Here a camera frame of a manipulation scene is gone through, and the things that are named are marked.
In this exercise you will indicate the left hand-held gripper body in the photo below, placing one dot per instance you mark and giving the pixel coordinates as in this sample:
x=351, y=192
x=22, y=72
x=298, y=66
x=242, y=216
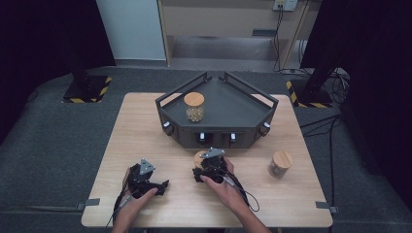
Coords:
x=139, y=181

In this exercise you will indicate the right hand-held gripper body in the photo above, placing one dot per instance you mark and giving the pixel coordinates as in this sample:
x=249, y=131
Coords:
x=212, y=168

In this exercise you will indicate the glass jar of green beans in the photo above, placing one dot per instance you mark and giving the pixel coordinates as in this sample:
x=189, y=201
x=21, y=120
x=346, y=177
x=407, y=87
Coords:
x=198, y=159

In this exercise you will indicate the black corner shelf rack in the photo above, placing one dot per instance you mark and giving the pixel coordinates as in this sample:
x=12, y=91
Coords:
x=223, y=106

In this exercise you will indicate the glass jar of yellow beans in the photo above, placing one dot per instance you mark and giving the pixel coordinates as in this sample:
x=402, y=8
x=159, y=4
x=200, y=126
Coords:
x=194, y=106

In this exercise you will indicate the glass jar of dark grains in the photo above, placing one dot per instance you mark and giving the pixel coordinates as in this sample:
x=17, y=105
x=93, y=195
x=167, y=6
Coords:
x=280, y=163

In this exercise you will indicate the person's right hand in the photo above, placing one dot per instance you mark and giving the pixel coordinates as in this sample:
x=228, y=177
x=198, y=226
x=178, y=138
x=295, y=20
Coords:
x=226, y=194

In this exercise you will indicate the person's left hand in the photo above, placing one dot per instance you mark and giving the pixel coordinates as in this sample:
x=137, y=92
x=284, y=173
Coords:
x=131, y=210

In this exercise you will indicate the gray tape strip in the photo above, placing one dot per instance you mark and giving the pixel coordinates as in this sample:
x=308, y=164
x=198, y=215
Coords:
x=89, y=203
x=322, y=205

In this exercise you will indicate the black stand with striped base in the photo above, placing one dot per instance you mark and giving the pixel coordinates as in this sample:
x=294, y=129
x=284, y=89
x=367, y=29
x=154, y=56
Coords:
x=312, y=93
x=87, y=89

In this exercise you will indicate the wooden cabinet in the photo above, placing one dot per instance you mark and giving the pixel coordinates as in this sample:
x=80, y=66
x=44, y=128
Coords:
x=210, y=19

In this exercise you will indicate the white cabinet panel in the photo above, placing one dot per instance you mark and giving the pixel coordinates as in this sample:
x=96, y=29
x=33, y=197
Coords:
x=129, y=29

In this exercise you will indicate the white power strip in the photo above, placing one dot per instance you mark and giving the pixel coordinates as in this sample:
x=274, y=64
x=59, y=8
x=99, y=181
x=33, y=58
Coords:
x=285, y=4

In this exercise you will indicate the dark curtain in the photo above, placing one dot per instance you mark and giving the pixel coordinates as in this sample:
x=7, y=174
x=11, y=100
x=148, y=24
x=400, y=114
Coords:
x=382, y=48
x=32, y=32

